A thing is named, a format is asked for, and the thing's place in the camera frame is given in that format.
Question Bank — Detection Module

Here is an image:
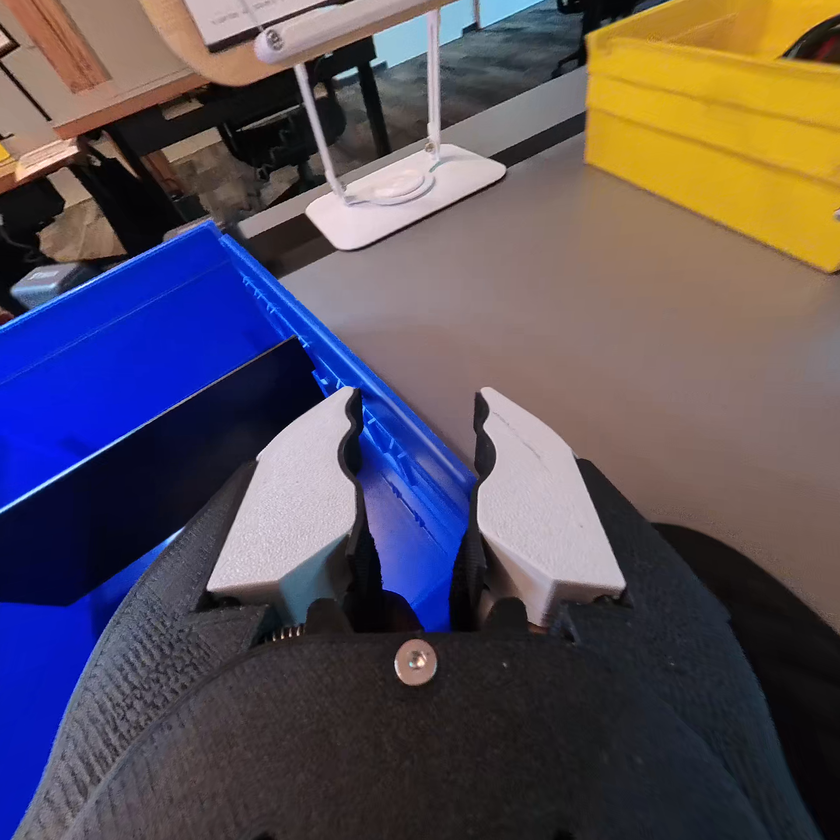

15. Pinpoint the wooden table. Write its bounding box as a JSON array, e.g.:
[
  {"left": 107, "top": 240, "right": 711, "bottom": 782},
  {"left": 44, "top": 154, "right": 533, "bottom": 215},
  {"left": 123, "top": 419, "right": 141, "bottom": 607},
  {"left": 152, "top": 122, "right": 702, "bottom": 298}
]
[{"left": 51, "top": 36, "right": 395, "bottom": 224}]

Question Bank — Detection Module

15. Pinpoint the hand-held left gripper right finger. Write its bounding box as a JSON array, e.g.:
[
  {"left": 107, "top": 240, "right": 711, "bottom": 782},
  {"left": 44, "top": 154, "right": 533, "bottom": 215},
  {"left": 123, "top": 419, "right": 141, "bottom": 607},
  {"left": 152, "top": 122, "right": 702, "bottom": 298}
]
[{"left": 469, "top": 386, "right": 627, "bottom": 627}]

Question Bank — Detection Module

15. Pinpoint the yellow plastic bin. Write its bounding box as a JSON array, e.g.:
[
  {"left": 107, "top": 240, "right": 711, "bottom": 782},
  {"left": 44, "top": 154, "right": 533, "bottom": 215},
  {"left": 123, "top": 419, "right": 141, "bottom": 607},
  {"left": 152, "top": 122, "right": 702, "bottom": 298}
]
[{"left": 583, "top": 0, "right": 840, "bottom": 274}]

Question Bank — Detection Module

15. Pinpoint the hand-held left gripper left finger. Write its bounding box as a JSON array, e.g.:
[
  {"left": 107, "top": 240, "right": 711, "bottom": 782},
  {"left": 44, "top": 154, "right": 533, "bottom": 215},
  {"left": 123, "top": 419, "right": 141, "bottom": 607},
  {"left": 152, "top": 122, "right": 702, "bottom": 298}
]
[{"left": 206, "top": 386, "right": 366, "bottom": 626}]

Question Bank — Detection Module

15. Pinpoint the person's left hand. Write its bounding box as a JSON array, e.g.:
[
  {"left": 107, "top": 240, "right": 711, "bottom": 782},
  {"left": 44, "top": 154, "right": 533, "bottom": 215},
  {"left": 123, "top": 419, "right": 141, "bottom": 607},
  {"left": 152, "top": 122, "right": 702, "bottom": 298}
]
[{"left": 382, "top": 591, "right": 425, "bottom": 634}]

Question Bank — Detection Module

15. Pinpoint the black padded wrist rest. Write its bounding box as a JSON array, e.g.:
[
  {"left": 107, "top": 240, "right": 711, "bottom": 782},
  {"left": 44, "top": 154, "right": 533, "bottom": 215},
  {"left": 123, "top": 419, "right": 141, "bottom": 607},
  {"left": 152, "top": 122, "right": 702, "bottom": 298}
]
[{"left": 653, "top": 524, "right": 840, "bottom": 840}]

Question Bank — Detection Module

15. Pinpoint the black bin divider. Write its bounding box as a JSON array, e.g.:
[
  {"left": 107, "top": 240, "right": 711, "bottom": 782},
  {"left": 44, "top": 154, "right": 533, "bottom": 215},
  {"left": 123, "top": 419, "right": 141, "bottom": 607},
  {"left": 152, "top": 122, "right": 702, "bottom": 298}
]
[{"left": 0, "top": 336, "right": 327, "bottom": 608}]

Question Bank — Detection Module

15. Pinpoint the white document stand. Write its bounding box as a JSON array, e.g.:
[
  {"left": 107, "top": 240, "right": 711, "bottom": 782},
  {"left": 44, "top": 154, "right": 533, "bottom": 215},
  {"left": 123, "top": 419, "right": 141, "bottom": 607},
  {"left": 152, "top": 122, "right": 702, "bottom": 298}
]
[{"left": 252, "top": 0, "right": 508, "bottom": 252}]

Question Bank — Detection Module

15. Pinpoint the blue plastic bin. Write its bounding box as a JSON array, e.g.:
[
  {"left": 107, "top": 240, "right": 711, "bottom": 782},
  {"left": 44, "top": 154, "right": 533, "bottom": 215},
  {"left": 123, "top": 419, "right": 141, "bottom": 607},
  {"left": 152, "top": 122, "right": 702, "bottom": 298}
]
[{"left": 0, "top": 220, "right": 478, "bottom": 840}]

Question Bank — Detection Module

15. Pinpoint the black office chair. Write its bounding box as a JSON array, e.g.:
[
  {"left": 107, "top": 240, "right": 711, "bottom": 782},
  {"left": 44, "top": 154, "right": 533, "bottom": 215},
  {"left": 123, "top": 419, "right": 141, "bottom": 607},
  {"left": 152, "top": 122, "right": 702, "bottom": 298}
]
[{"left": 215, "top": 98, "right": 350, "bottom": 186}]

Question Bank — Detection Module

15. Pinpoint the grey desk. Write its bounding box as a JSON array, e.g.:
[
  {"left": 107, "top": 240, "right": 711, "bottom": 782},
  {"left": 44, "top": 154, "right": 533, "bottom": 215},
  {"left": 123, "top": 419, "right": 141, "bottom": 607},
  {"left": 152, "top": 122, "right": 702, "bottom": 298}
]
[{"left": 236, "top": 66, "right": 840, "bottom": 634}]

